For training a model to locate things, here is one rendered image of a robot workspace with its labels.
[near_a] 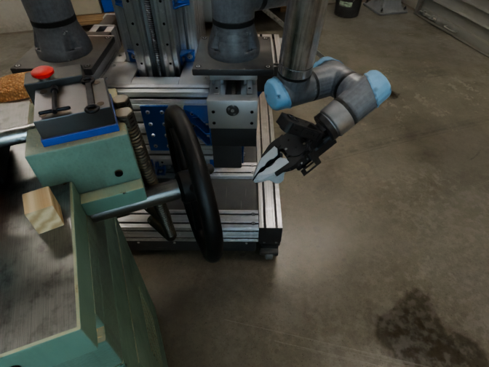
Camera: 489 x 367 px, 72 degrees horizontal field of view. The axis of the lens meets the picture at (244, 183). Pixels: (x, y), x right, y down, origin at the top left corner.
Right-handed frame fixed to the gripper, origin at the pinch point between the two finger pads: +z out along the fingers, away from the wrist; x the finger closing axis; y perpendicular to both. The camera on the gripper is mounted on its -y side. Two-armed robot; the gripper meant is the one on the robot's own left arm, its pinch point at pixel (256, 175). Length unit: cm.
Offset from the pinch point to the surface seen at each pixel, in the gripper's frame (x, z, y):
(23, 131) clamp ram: 1.7, 20.7, -39.9
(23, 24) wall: 331, 87, 31
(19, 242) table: -13.3, 26.7, -36.8
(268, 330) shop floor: -10, 33, 63
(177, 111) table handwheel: -2.7, 2.4, -28.8
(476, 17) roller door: 128, -221, 187
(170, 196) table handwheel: -6.4, 13.2, -19.1
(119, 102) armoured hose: 1.3, 8.2, -34.1
